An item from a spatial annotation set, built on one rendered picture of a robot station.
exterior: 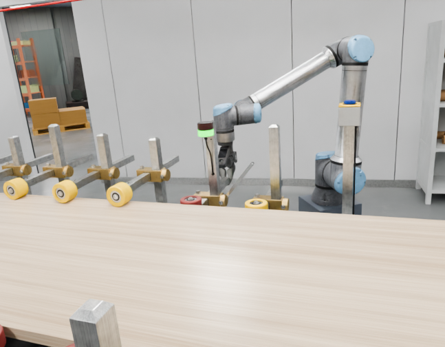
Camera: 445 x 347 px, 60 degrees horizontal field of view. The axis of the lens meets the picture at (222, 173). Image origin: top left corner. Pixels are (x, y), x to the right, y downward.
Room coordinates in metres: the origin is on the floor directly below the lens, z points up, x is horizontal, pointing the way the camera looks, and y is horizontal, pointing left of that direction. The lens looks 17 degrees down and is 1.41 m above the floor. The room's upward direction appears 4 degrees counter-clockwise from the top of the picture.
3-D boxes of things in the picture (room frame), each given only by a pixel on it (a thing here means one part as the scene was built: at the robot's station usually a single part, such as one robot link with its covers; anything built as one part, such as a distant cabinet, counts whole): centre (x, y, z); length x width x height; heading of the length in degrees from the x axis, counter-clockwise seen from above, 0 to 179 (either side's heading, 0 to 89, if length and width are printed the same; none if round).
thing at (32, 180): (1.77, 0.77, 0.95); 0.50 x 0.04 x 0.04; 160
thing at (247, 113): (1.78, -0.14, 1.14); 0.12 x 0.12 x 0.09; 8
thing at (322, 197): (2.01, -0.58, 0.65); 0.19 x 0.19 x 0.10
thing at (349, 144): (1.31, -0.45, 0.92); 0.05 x 0.04 x 0.45; 70
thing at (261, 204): (1.27, -0.11, 0.85); 0.08 x 0.08 x 0.11
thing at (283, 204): (1.41, -0.18, 0.84); 0.13 x 0.06 x 0.05; 70
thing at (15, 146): (1.83, 0.97, 0.87); 0.03 x 0.03 x 0.48; 70
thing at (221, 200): (1.49, 0.06, 0.84); 0.13 x 0.06 x 0.05; 70
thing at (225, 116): (1.76, -0.03, 1.13); 0.10 x 0.09 x 0.12; 98
